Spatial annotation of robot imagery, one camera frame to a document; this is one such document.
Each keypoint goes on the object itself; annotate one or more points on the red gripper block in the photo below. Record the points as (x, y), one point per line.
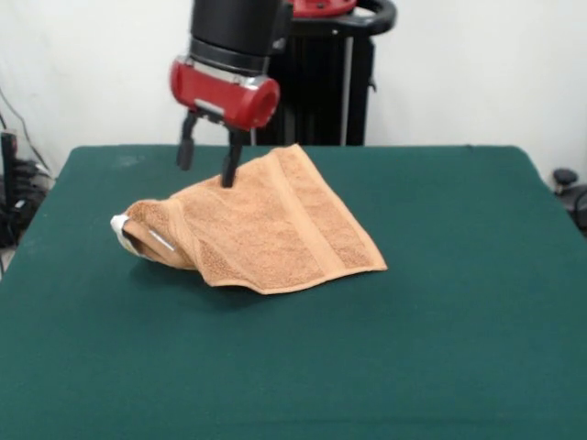
(220, 96)

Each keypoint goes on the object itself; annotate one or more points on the tan terry towel white label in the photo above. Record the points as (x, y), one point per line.
(275, 229)

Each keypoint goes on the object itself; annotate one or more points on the dark green table cloth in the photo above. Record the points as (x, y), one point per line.
(137, 344)

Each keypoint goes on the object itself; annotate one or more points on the black upright box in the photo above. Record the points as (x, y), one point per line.
(8, 160)

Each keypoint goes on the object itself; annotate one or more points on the red robot base plate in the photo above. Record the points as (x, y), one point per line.
(325, 5)

